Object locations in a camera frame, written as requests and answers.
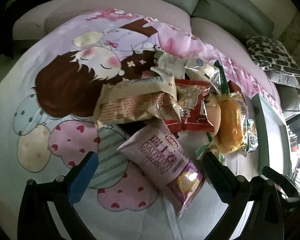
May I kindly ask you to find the beige wafer cake pack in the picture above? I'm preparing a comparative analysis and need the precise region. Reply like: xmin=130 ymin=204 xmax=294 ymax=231
xmin=93 ymin=76 xmax=181 ymax=128

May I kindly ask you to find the small green striped candy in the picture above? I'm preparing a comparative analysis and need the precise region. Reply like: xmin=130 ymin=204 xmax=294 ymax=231
xmin=195 ymin=132 xmax=225 ymax=165

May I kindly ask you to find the white silver snack pack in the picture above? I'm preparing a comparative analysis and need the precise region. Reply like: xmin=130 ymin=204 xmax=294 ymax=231
xmin=151 ymin=50 xmax=187 ymax=79

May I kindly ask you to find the teal rimmed white tray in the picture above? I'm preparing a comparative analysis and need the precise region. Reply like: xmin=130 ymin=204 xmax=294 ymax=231
xmin=252 ymin=94 xmax=292 ymax=177

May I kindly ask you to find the green snack pack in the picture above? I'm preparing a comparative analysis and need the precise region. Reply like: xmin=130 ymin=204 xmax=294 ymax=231
xmin=213 ymin=60 xmax=230 ymax=95

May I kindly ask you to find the leopard print cushion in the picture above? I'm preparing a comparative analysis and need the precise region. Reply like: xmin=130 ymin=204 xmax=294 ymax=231
xmin=243 ymin=35 xmax=300 ymax=77

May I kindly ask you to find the red snack pouch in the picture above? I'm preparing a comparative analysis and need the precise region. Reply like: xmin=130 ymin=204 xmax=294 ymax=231
xmin=165 ymin=79 xmax=215 ymax=133

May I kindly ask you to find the grey sofa with pink cover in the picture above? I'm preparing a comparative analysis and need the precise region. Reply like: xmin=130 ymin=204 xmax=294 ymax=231
xmin=12 ymin=0 xmax=276 ymax=63

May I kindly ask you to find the steamed cake clear wrapper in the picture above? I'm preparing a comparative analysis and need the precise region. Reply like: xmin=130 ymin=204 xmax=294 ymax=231
xmin=185 ymin=58 xmax=222 ymax=94

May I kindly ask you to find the orange cake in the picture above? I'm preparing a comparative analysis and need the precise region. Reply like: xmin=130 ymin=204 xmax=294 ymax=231
xmin=204 ymin=92 xmax=248 ymax=154

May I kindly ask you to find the dark red snack pack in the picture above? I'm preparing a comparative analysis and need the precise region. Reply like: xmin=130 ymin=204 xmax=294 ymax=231
xmin=228 ymin=81 xmax=244 ymax=98

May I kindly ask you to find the grey cushion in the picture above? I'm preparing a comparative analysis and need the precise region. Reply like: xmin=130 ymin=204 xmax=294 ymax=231
xmin=265 ymin=70 xmax=300 ymax=114

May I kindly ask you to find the purple swiss roll pack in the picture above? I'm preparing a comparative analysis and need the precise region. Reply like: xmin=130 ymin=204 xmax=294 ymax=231
xmin=117 ymin=120 xmax=204 ymax=217

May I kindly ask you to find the green white crisp rice pack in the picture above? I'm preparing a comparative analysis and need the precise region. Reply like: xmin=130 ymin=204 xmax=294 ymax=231
xmin=246 ymin=119 xmax=258 ymax=153

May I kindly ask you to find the cartoon print pink cloth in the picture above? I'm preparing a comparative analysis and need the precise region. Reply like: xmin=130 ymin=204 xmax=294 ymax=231
xmin=0 ymin=9 xmax=282 ymax=239

